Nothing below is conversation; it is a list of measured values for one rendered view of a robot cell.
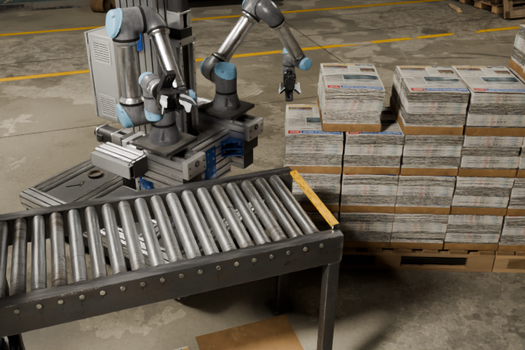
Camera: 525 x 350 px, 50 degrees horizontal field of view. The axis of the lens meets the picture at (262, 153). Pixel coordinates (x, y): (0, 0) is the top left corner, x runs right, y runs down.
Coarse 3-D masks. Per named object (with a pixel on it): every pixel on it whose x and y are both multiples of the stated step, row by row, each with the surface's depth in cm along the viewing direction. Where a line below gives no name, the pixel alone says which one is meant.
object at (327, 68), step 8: (320, 64) 299; (328, 64) 299; (336, 64) 299; (344, 64) 299; (352, 64) 299; (360, 64) 300; (368, 64) 301; (320, 72) 297; (328, 72) 289; (336, 72) 289; (344, 72) 289; (352, 72) 289; (360, 72) 289; (368, 72) 289; (376, 72) 289; (320, 80) 296
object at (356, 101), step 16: (336, 80) 277; (352, 80) 278; (368, 80) 278; (336, 96) 270; (352, 96) 270; (368, 96) 270; (384, 96) 271; (336, 112) 275; (352, 112) 275; (368, 112) 275
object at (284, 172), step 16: (240, 176) 247; (256, 176) 247; (288, 176) 252; (144, 192) 235; (160, 192) 235; (176, 192) 236; (192, 192) 239; (48, 208) 224; (64, 208) 224; (80, 208) 225; (96, 208) 227; (48, 224) 223; (64, 224) 225
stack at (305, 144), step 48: (288, 144) 281; (336, 144) 280; (384, 144) 280; (432, 144) 280; (480, 144) 279; (336, 192) 294; (384, 192) 293; (432, 192) 291; (480, 192) 292; (384, 240) 307; (432, 240) 306; (480, 240) 305
